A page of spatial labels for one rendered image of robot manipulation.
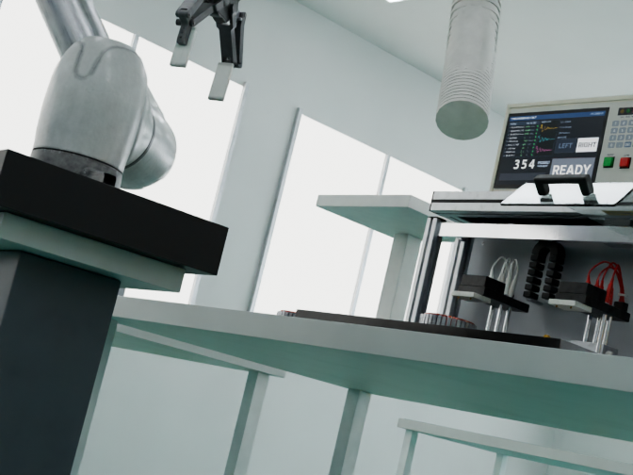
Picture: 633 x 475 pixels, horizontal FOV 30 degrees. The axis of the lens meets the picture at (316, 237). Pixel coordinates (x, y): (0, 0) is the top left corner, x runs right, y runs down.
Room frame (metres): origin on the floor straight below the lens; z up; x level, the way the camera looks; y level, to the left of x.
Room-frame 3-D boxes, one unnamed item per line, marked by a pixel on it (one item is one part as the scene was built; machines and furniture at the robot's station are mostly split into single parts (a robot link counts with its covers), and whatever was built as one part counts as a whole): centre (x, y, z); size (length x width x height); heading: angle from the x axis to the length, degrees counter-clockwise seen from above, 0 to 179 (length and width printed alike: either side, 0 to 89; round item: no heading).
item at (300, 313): (2.22, -0.38, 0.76); 0.64 x 0.47 x 0.02; 40
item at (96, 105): (1.95, 0.41, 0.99); 0.18 x 0.16 x 0.22; 168
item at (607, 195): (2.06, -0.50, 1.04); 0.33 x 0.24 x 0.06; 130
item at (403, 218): (3.28, -0.23, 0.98); 0.37 x 0.35 x 0.46; 40
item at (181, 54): (1.87, 0.28, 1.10); 0.03 x 0.01 x 0.07; 64
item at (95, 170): (1.92, 0.40, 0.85); 0.22 x 0.18 x 0.06; 37
